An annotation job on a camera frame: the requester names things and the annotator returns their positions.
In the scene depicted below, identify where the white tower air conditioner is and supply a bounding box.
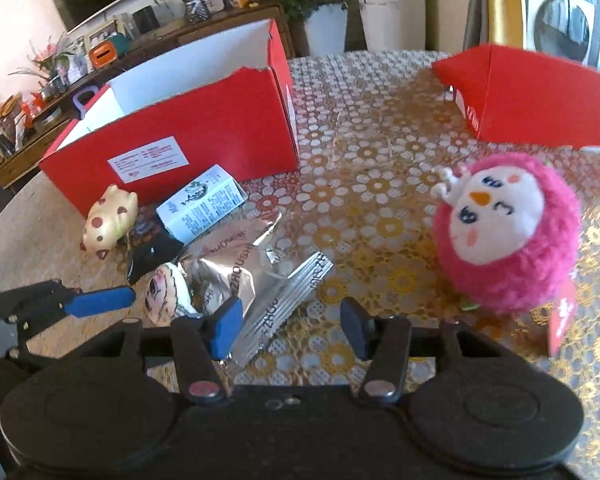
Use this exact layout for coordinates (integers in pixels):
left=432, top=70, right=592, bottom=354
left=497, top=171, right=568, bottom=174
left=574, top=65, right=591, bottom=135
left=358, top=0, right=426, bottom=52

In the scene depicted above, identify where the red box lid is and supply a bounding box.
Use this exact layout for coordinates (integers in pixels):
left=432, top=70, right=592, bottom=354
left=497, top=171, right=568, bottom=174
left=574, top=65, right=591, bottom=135
left=432, top=44, right=600, bottom=148

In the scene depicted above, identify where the cartoon face egg toy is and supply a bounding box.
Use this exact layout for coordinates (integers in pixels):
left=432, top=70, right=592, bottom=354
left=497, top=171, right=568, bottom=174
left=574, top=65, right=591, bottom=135
left=145, top=262, right=201, bottom=326

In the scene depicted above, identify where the orange box on sideboard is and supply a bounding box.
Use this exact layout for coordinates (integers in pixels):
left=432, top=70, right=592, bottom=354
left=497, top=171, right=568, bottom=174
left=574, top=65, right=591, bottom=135
left=88, top=40, right=118, bottom=70

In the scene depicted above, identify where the white planter green plant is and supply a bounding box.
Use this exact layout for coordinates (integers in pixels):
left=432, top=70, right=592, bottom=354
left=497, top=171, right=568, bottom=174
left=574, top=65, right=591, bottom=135
left=273, top=0, right=350, bottom=56

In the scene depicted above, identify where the spotted cream pig toy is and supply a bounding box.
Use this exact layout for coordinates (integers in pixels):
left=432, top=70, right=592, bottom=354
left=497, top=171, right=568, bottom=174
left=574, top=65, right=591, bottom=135
left=80, top=184, right=138, bottom=259

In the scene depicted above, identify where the red flower arrangement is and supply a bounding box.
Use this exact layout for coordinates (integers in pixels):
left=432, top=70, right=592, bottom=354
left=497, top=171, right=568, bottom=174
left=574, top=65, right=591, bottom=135
left=9, top=32, right=76, bottom=90

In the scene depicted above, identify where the black snack packet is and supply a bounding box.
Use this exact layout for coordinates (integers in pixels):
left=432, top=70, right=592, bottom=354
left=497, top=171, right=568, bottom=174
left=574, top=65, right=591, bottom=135
left=125, top=206, right=184, bottom=285

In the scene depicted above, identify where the wooden tv sideboard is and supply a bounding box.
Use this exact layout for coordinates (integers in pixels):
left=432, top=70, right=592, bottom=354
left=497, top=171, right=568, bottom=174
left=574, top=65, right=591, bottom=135
left=0, top=1, right=297, bottom=191

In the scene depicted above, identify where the black speaker box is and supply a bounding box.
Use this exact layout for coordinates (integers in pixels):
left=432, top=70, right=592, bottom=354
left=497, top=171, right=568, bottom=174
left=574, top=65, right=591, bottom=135
left=132, top=6, right=160, bottom=35

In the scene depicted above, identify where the red cardboard box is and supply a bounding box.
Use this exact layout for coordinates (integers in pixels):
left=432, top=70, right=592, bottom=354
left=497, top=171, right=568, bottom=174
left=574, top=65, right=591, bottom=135
left=40, top=20, right=299, bottom=214

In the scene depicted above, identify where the silver foil snack bag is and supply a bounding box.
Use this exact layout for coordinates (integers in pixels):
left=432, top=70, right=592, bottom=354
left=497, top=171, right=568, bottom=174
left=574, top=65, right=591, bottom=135
left=176, top=211, right=332, bottom=367

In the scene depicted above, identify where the white blue small carton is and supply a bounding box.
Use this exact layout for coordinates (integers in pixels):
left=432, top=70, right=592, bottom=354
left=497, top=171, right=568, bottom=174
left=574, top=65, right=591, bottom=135
left=156, top=165, right=247, bottom=245

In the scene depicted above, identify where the purple kettlebell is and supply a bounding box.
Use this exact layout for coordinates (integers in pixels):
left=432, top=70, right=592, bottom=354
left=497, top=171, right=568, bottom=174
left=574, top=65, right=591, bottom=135
left=72, top=84, right=100, bottom=120

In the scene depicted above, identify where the pink plush bird toy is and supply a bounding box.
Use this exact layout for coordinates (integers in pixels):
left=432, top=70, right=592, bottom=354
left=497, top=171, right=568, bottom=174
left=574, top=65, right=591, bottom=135
left=431, top=152, right=581, bottom=314

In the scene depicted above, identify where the framed photo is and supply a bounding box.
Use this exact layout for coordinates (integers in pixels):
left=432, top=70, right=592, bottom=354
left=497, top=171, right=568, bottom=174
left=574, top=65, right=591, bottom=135
left=85, top=18, right=119, bottom=51

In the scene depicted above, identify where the white washing machine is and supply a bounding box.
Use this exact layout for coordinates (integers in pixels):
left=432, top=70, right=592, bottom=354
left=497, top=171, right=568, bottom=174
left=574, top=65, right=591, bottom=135
left=524, top=0, right=597, bottom=65

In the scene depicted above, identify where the yellow curtain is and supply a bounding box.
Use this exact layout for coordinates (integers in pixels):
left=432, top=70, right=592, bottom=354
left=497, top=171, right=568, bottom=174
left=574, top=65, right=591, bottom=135
left=486, top=0, right=526, bottom=49

